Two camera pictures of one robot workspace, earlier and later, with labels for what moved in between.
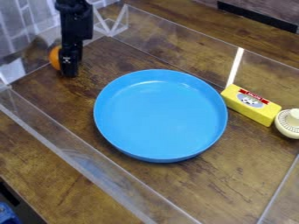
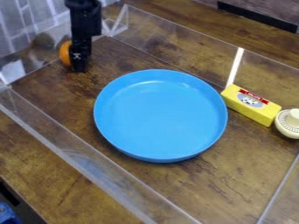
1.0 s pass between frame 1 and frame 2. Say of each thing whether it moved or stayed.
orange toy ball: moved
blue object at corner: stayed
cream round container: stayed
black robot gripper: moved
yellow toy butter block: stayed
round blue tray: stayed
